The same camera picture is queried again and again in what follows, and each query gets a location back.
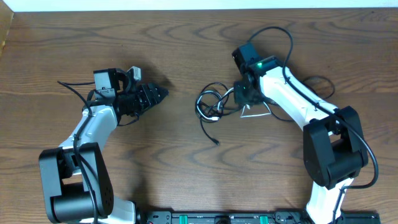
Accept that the white usb cable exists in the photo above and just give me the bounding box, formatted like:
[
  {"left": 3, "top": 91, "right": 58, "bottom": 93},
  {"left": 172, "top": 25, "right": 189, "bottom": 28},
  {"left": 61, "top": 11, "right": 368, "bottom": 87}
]
[{"left": 197, "top": 86, "right": 273, "bottom": 122}]

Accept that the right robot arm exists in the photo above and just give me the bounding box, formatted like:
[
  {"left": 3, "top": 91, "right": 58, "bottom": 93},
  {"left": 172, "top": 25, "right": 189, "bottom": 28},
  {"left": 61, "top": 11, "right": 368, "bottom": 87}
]
[{"left": 232, "top": 43, "right": 370, "bottom": 223}]

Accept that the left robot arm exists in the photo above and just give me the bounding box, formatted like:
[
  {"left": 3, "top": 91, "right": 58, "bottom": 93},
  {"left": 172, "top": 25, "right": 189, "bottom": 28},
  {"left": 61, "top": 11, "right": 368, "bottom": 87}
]
[{"left": 39, "top": 67, "right": 169, "bottom": 223}]

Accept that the left camera cable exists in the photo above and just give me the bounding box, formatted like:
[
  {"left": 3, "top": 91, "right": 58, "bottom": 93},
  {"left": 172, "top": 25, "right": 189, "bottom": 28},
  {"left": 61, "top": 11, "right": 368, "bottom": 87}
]
[{"left": 57, "top": 80, "right": 100, "bottom": 224}]

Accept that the camera cable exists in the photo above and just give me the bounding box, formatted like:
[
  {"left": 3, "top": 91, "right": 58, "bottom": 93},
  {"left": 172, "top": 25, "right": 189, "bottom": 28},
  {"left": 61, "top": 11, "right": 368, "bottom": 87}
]
[
  {"left": 247, "top": 26, "right": 379, "bottom": 224},
  {"left": 57, "top": 80, "right": 100, "bottom": 224}
]

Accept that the right camera cable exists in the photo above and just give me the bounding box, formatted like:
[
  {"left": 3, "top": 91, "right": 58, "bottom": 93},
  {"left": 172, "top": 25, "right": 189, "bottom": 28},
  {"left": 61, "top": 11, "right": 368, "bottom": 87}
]
[{"left": 247, "top": 26, "right": 379, "bottom": 224}]

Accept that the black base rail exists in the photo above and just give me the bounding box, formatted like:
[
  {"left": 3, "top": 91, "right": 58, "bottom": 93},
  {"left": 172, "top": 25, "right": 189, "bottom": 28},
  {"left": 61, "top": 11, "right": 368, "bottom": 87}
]
[{"left": 136, "top": 210, "right": 382, "bottom": 224}]

